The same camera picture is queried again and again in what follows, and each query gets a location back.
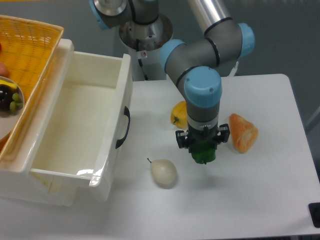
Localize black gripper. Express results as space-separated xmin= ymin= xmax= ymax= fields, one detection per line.
xmin=175 ymin=122 xmax=230 ymax=153

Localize green bell pepper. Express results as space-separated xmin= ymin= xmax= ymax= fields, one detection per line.
xmin=191 ymin=141 xmax=216 ymax=165

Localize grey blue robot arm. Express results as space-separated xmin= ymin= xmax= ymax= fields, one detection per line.
xmin=89 ymin=0 xmax=255 ymax=154

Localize yellow bell pepper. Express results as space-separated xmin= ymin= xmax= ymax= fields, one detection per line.
xmin=170 ymin=101 xmax=188 ymax=129

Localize orange segment piece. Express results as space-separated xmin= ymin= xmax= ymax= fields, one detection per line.
xmin=229 ymin=113 xmax=259 ymax=154

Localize white pear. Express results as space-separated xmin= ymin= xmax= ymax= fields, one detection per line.
xmin=147 ymin=158 xmax=178 ymax=189

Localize white plastic drawer box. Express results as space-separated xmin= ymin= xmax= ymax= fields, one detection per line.
xmin=0 ymin=39 xmax=133 ymax=206

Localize black corner object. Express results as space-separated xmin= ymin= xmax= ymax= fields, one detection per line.
xmin=308 ymin=202 xmax=320 ymax=228

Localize green grapes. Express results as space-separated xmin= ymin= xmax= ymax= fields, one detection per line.
xmin=9 ymin=92 xmax=24 ymax=112

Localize yellow woven basket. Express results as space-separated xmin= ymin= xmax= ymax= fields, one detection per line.
xmin=0 ymin=15 xmax=64 ymax=162

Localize white plate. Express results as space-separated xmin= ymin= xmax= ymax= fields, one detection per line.
xmin=0 ymin=76 xmax=25 ymax=141

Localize yellow fruit piece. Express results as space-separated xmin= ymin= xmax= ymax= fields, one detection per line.
xmin=0 ymin=79 xmax=18 ymax=93

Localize dark purple grapes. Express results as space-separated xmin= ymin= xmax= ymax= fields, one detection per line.
xmin=0 ymin=84 xmax=15 ymax=112

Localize pink peach fruit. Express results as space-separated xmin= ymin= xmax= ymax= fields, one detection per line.
xmin=0 ymin=62 xmax=9 ymax=78

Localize black drawer handle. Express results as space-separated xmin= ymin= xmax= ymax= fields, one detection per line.
xmin=115 ymin=106 xmax=131 ymax=149

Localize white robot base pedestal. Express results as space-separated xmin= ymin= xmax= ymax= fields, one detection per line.
xmin=119 ymin=13 xmax=173 ymax=81

